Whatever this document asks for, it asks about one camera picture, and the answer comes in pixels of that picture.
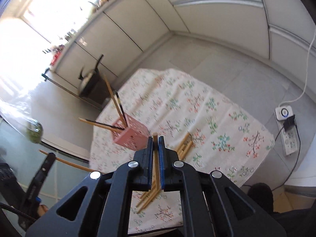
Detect white kitchen cabinets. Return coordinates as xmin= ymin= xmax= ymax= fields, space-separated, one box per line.
xmin=53 ymin=0 xmax=315 ymax=98

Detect pink perforated utensil holder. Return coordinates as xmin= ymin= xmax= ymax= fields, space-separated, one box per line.
xmin=112 ymin=114 xmax=150 ymax=151

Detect floral tablecloth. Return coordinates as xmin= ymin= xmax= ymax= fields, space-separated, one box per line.
xmin=89 ymin=69 xmax=275 ymax=234

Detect black chopstick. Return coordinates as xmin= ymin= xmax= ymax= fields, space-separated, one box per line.
xmin=115 ymin=91 xmax=127 ymax=127

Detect bag of green vegetables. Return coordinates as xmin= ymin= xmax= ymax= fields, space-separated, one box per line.
xmin=26 ymin=120 xmax=43 ymax=143

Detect dark brown stool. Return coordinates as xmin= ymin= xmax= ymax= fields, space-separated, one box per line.
xmin=82 ymin=74 xmax=110 ymax=105

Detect black wok with lid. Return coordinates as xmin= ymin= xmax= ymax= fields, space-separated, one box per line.
xmin=78 ymin=54 xmax=104 ymax=97

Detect white power strip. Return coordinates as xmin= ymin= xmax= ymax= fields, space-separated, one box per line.
xmin=275 ymin=105 xmax=298 ymax=156

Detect black power adapter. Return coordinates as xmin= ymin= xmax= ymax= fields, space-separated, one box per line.
xmin=283 ymin=115 xmax=296 ymax=132

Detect white power cable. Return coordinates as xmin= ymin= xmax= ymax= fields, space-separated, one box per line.
xmin=278 ymin=27 xmax=316 ymax=108

